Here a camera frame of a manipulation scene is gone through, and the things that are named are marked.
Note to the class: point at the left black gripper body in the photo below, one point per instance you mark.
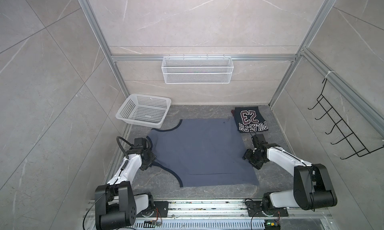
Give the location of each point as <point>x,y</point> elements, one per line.
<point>150,157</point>

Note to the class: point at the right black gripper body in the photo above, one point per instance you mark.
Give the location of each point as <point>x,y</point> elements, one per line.
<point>253,158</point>

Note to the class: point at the navy red-trimmed tank top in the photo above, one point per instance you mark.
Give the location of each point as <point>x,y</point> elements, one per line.
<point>249,119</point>

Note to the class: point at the grey-blue tank top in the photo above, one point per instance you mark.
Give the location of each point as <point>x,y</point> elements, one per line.
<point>203,152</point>

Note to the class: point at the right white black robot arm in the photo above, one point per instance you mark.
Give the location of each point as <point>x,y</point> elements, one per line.
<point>313,188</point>

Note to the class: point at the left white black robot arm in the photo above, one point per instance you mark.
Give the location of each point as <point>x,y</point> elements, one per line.
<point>116,206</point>

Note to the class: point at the white plastic laundry basket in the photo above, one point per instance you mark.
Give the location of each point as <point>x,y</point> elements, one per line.
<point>144,110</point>

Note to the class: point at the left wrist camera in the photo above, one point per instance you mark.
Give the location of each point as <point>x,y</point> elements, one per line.
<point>141,143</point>

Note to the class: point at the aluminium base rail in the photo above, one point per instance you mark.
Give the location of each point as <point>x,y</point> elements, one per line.
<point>229,214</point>

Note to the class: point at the white wire mesh shelf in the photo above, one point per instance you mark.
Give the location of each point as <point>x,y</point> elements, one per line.
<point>197,70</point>

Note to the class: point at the black wire hook rack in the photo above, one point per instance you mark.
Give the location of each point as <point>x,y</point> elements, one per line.
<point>340,124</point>

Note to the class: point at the aluminium frame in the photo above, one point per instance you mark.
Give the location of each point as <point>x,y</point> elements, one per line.
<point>371,115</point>

